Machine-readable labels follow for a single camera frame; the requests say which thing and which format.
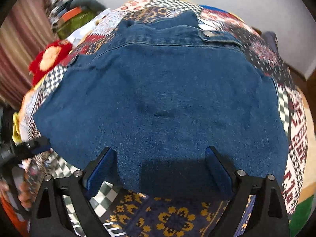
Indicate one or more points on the orange left sleeve forearm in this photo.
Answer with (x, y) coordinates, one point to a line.
(21, 226)

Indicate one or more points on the grey pillow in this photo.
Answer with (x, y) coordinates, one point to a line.
(93, 5)

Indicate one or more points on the striped maroon curtain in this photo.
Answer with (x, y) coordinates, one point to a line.
(24, 33)

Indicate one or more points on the red plush toy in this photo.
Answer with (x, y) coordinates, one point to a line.
(46, 60)

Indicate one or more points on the orange box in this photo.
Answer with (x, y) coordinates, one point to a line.
(71, 13)

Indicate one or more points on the left hand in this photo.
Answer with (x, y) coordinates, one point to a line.
(24, 195)

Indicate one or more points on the pile of clothes clutter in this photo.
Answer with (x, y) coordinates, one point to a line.
(58, 8)

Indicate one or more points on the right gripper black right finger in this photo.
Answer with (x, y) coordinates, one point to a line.
(269, 215)

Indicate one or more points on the blue denim jacket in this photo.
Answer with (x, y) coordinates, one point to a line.
(160, 95)

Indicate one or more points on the yellow blanket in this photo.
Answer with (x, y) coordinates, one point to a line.
(16, 137)

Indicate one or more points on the dark purple bag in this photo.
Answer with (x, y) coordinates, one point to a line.
(271, 39)

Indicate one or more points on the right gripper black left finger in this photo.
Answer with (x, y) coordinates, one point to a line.
(49, 213)

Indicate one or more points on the white cloth sheet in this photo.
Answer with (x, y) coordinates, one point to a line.
(80, 33)

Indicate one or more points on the colourful patchwork bedspread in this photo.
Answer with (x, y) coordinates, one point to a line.
(124, 212)

